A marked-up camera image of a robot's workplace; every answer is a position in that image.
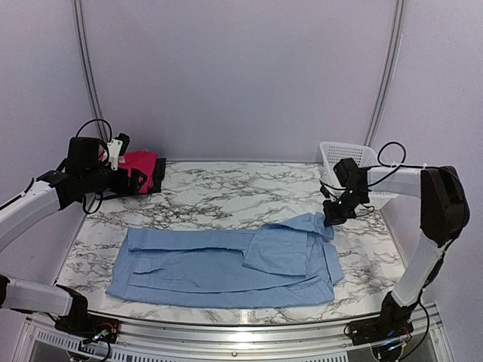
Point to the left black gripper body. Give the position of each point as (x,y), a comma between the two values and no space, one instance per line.
(118,186)

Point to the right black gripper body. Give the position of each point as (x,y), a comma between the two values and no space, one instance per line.
(342,210)

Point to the magenta t-shirt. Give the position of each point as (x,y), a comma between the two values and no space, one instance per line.
(142,160)

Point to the light blue shirt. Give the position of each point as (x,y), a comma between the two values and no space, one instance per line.
(286,264)

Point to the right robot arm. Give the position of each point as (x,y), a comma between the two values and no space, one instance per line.
(441,213)

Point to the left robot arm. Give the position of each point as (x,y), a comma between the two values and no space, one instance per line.
(91,167)

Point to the white plastic laundry basket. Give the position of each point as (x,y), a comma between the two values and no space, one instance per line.
(363,156)

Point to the folded black garment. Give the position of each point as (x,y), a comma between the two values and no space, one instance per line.
(158,176)

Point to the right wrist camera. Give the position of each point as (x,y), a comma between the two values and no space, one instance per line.
(326,190)

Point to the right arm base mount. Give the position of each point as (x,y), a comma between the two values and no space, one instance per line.
(372,330)

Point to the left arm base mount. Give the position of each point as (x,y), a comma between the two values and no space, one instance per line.
(93,328)

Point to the left wall aluminium profile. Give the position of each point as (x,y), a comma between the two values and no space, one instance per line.
(88,71)

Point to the wall aluminium profile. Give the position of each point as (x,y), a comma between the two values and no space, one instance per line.
(389,66)
(88,71)

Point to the right wall aluminium profile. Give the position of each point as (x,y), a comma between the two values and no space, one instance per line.
(389,66)

